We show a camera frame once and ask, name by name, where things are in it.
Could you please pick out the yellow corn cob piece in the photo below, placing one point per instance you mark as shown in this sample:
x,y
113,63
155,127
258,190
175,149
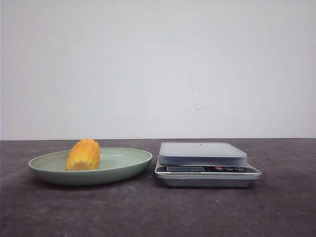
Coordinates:
x,y
84,155

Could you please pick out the silver digital kitchen scale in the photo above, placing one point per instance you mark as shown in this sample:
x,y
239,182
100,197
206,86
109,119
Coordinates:
x,y
204,164

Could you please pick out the green shallow plate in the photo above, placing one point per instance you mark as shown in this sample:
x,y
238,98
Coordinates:
x,y
116,164

